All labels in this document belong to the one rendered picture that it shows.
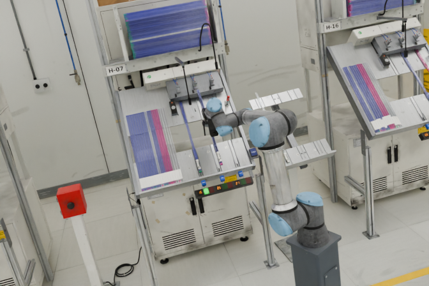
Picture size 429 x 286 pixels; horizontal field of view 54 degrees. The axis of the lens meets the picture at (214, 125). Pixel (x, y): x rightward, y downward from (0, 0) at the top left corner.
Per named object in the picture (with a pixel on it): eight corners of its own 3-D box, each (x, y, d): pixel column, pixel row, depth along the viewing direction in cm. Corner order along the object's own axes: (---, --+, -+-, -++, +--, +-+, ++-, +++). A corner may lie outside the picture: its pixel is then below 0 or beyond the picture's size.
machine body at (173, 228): (255, 241, 297) (242, 161, 278) (156, 269, 286) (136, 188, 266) (230, 200, 358) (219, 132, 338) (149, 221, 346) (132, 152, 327)
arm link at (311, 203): (330, 219, 194) (328, 193, 190) (308, 232, 188) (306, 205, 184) (311, 210, 204) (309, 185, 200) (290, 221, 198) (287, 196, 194)
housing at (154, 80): (219, 80, 282) (220, 67, 269) (147, 96, 273) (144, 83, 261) (216, 71, 285) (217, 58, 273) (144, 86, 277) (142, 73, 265)
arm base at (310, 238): (336, 236, 198) (334, 218, 195) (316, 252, 189) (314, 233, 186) (310, 225, 209) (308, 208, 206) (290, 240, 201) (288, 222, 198)
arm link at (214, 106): (211, 114, 209) (204, 99, 210) (209, 120, 219) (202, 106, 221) (225, 108, 210) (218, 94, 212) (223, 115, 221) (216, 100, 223)
